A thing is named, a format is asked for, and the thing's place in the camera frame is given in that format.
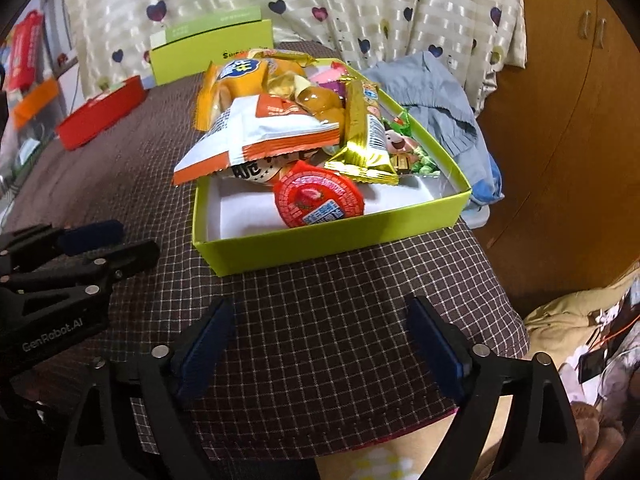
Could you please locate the heart pattern curtain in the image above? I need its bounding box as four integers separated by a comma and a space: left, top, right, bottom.
64, 0, 527, 110

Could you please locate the pink jelly cup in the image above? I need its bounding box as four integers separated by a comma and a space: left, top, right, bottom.
308, 62, 349, 96

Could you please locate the blue grey garment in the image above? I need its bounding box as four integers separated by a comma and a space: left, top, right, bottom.
363, 50, 503, 230

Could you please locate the green open snack box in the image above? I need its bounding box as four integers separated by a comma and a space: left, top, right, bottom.
191, 58, 471, 276

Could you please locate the yellow rice bar wrapper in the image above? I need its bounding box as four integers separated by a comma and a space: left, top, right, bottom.
324, 79, 399, 185

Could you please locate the red gift box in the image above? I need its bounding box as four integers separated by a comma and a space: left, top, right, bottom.
6, 10, 43, 92

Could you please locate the beige bedding pile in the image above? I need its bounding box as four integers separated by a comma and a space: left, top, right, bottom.
524, 266, 639, 367

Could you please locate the wooden wardrobe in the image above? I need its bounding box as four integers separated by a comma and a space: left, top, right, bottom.
477, 0, 639, 314

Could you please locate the white orange snack bag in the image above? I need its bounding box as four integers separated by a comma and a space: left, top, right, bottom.
172, 93, 341, 185

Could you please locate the yellow blue biscuit bag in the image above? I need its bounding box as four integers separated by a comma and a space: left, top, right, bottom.
193, 49, 317, 132

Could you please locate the orange storage bin lid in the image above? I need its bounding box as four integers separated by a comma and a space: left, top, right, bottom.
11, 78, 60, 130

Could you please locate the gold candy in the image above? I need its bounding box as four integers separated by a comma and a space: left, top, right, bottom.
266, 72, 345, 129

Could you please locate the red woven plastic basket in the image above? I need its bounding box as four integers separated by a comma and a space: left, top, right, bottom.
55, 76, 146, 152

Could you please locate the red lid jelly cup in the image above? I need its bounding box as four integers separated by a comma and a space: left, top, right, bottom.
273, 160, 364, 228

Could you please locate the checkered dark bed cloth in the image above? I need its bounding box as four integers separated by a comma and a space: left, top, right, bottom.
6, 77, 528, 460

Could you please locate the green box lid upright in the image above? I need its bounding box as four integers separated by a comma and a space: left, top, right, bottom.
150, 6, 273, 86

